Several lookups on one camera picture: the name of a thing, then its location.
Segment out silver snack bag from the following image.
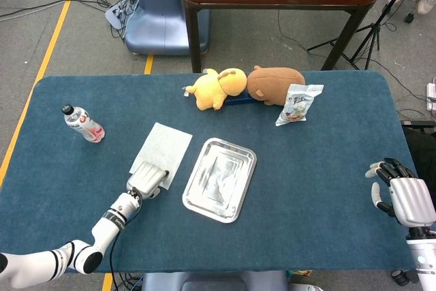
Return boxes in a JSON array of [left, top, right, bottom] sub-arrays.
[[275, 83, 325, 127]]

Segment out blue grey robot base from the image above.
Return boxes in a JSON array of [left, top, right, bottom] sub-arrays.
[[141, 270, 290, 291]]

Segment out dark blue box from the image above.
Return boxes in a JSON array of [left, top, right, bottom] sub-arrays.
[[224, 95, 256, 107]]

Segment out black caster wheels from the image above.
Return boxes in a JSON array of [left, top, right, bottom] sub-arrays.
[[390, 269, 420, 287]]

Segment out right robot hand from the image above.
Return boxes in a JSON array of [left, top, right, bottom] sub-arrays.
[[364, 157, 436, 227]]

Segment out yellow plush toy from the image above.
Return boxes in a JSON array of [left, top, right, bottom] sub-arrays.
[[183, 67, 247, 112]]

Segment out white power strip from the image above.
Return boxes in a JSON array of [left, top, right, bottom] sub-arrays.
[[426, 81, 436, 112]]

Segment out stainless steel tray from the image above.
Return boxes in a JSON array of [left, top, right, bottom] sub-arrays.
[[182, 137, 258, 224]]

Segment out blue grey robot machine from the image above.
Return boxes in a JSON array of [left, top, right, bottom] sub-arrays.
[[124, 0, 211, 56]]

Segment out brown plush capybara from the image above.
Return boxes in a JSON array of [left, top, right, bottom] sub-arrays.
[[245, 65, 306, 107]]

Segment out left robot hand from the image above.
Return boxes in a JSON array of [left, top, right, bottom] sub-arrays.
[[126, 161, 170, 200]]

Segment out clear plastic drink bottle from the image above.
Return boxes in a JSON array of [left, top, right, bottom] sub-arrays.
[[61, 104, 106, 144]]

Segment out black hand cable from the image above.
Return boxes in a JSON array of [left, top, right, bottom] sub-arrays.
[[108, 187, 144, 291]]

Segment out black tripod stand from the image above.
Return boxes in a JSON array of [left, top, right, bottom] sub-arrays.
[[307, 0, 430, 71]]

